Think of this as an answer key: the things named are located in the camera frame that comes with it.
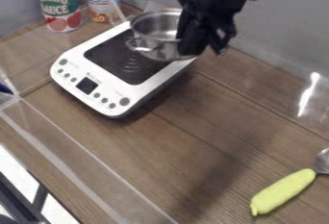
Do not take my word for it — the silver metal pot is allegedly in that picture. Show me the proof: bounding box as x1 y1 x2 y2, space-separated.
124 8 194 62

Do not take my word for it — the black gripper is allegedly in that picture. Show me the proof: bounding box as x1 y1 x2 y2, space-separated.
177 0 247 56

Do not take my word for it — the tomato sauce can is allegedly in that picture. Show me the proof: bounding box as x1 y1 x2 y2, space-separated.
39 0 83 33

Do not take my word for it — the clear acrylic barrier panel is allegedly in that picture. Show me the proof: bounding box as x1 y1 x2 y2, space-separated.
0 69 179 224

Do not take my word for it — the yellow handled metal spoon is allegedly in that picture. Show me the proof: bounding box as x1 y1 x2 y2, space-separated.
249 147 329 216

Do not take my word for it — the white and black stove top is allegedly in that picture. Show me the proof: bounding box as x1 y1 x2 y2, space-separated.
50 23 193 118

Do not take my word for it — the black metal frame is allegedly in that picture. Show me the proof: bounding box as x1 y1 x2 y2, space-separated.
0 172 50 224

